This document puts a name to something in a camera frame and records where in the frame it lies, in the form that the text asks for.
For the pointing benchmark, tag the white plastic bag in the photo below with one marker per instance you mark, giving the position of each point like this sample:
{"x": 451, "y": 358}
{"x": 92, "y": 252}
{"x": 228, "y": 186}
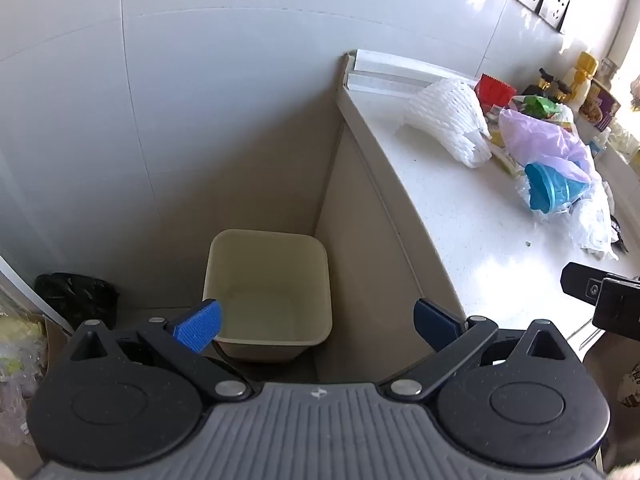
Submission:
{"x": 595, "y": 225}

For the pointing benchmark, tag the white bottle with yellow cap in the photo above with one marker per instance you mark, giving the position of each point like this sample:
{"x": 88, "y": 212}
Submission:
{"x": 585, "y": 67}

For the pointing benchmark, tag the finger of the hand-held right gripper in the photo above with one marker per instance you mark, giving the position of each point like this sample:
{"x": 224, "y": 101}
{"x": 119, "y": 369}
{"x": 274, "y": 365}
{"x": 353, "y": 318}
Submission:
{"x": 620, "y": 305}
{"x": 580, "y": 280}

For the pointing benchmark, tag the glass jar with dark lid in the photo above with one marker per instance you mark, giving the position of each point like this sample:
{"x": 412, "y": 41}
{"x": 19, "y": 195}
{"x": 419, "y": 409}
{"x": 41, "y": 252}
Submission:
{"x": 607, "y": 69}

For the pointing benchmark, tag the white foam fruit net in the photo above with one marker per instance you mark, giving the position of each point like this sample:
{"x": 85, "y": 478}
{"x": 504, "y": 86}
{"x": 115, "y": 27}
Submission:
{"x": 450, "y": 115}

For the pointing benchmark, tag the purple noodle cup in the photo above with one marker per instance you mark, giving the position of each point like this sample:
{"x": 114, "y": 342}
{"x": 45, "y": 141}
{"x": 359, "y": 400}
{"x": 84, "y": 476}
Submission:
{"x": 602, "y": 105}

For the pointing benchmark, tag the green plastic wrapper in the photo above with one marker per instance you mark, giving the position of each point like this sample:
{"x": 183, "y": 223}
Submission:
{"x": 540, "y": 105}

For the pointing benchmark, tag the hanging garlic bunch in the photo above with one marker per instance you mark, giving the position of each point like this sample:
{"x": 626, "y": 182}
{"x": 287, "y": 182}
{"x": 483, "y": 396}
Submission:
{"x": 635, "y": 92}

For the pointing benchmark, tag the purple plastic bag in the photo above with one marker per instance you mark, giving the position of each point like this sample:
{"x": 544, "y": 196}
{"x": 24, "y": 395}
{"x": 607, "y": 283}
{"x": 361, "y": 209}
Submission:
{"x": 540, "y": 145}

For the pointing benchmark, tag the blue plastic bag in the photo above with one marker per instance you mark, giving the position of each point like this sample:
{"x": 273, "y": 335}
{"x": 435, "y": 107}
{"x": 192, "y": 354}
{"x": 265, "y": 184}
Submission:
{"x": 550, "y": 187}

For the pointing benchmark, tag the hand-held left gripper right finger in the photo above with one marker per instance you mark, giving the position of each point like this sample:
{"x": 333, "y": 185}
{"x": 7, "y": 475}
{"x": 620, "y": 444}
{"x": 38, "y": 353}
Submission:
{"x": 435, "y": 325}

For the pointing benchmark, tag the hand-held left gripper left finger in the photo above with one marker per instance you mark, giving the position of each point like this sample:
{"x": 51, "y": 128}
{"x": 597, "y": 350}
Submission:
{"x": 200, "y": 325}

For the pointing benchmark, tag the black bottle with gold cap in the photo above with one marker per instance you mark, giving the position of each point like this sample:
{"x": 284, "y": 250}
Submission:
{"x": 544, "y": 82}
{"x": 562, "y": 91}

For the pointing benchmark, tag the black trash bag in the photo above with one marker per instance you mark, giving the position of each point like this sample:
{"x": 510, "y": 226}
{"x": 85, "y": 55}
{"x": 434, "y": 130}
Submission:
{"x": 75, "y": 295}

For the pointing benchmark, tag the pile of clear plastic bags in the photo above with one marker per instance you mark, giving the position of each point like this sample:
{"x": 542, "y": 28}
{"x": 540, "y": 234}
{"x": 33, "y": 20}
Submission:
{"x": 17, "y": 360}

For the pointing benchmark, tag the red snack packet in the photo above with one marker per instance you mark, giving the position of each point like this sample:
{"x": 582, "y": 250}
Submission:
{"x": 495, "y": 92}

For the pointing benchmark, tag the cream plastic trash bin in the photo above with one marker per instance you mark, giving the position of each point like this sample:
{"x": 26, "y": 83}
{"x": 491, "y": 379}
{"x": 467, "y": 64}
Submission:
{"x": 270, "y": 310}

